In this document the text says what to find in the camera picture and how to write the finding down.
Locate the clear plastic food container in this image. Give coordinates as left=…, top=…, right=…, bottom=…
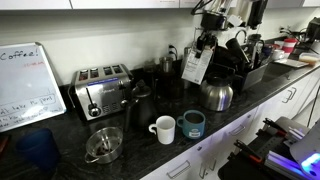
left=298, top=52, right=320, bottom=65

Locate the chrome framed glass press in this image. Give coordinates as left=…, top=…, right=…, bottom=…
left=247, top=33, right=266, bottom=69

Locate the dark blue plastic cup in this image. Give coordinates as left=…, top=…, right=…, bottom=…
left=15, top=128, right=62, bottom=171

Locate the white couscous box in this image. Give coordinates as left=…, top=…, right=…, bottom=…
left=181, top=47, right=214, bottom=85

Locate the white dry erase board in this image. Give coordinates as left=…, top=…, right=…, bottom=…
left=0, top=42, right=67, bottom=134

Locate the black red clamp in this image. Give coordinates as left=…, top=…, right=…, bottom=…
left=262, top=117, right=288, bottom=138
left=233, top=139, right=264, bottom=164

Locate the dark glass french press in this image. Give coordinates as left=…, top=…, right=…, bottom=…
left=154, top=55, right=183, bottom=101

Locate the steel coffee carafe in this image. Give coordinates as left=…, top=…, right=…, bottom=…
left=199, top=72, right=234, bottom=112

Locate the steel drawer handle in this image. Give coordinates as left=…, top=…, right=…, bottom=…
left=229, top=124, right=246, bottom=136
left=166, top=160, right=192, bottom=180

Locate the grey flat tray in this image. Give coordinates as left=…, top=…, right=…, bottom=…
left=274, top=58, right=309, bottom=69

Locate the white ceramic mug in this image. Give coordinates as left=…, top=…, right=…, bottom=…
left=148, top=115, right=176, bottom=146

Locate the purple lit aluminium bar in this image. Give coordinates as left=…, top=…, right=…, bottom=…
left=264, top=149, right=309, bottom=180

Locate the small dark glass jar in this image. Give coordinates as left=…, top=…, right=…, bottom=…
left=142, top=60, right=158, bottom=86

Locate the black tumbler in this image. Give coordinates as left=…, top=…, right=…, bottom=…
left=225, top=37, right=251, bottom=64

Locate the blue ceramic mug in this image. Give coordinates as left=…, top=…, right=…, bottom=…
left=175, top=109, right=206, bottom=140

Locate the white lower cabinet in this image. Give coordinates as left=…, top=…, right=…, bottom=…
left=139, top=68, right=320, bottom=180

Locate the steel four slot toaster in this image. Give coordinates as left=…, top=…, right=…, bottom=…
left=67, top=63, right=134, bottom=122

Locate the small white cup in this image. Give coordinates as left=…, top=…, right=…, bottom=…
left=271, top=48, right=286, bottom=61

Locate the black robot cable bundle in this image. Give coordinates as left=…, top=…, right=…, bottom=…
left=190, top=0, right=214, bottom=16

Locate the white cabinet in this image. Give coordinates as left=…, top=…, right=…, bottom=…
left=0, top=0, right=201, bottom=11
left=139, top=68, right=320, bottom=180

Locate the black countertop appliance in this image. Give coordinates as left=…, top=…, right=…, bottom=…
left=305, top=17, right=320, bottom=43

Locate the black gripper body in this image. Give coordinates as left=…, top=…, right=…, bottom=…
left=195, top=30, right=219, bottom=51

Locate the red cup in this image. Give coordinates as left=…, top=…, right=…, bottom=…
left=282, top=37, right=298, bottom=54

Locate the white device with blue light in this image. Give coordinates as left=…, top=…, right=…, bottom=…
left=289, top=121, right=320, bottom=179

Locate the white wall outlet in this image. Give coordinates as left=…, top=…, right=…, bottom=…
left=167, top=43, right=178, bottom=61

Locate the steel water bottle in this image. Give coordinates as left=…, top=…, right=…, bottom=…
left=180, top=46, right=193, bottom=76

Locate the white upper cabinet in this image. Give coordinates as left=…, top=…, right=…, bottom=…
left=0, top=0, right=201, bottom=11

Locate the thin black cable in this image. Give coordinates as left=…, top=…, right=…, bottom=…
left=306, top=84, right=320, bottom=128

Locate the steel sink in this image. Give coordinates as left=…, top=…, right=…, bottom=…
left=263, top=62, right=294, bottom=83

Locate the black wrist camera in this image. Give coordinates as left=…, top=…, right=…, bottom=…
left=200, top=11, right=228, bottom=31

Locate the black dish rack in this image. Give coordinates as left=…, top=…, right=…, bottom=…
left=199, top=58, right=269, bottom=93

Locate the black robot cart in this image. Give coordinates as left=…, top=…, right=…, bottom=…
left=218, top=116, right=320, bottom=180

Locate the steel strainer pot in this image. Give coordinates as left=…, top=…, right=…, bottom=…
left=83, top=126, right=124, bottom=165

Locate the black gooseneck kettle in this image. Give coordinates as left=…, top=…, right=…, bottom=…
left=123, top=79, right=158, bottom=133

